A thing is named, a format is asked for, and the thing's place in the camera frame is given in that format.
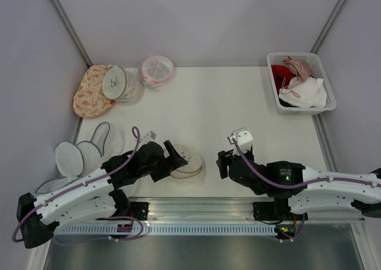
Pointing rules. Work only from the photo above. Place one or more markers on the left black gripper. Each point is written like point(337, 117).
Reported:
point(168, 166)

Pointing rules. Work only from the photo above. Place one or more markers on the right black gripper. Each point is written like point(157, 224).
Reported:
point(224, 159)

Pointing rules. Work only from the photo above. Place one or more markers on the beige round mesh laundry bag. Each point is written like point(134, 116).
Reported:
point(193, 166)

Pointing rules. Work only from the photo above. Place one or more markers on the pink lace bra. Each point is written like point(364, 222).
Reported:
point(301, 69)

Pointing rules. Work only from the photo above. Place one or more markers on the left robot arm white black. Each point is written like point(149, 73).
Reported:
point(98, 195)

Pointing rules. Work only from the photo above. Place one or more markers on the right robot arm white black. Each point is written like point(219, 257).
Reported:
point(297, 189)

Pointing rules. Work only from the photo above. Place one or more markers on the beige cylindrical mesh laundry bag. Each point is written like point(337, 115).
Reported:
point(122, 86)

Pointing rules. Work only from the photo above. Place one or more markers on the pink trimmed mesh laundry bag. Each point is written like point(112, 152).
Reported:
point(155, 71)

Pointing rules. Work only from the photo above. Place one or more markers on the white grey-trimmed mesh laundry bag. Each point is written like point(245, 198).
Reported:
point(74, 161)

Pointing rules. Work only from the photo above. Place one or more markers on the floral peach laundry bag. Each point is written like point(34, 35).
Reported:
point(89, 101)

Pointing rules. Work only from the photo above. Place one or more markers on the white bra in basket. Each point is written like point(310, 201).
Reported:
point(304, 94)

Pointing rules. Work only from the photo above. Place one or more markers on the red garment in basket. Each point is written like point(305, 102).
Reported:
point(282, 76)

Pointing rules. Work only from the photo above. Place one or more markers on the white plastic basket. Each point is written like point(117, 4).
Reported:
point(276, 58)

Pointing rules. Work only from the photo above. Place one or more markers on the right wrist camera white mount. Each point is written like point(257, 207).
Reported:
point(243, 139)

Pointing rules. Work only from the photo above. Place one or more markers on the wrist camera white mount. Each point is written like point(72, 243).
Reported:
point(243, 139)
point(149, 137)

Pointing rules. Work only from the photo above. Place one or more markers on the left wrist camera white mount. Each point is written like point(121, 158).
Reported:
point(149, 137)

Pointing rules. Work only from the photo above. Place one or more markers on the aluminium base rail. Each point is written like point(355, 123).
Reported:
point(154, 210)

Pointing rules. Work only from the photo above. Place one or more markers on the white slotted cable duct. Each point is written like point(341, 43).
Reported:
point(115, 229)

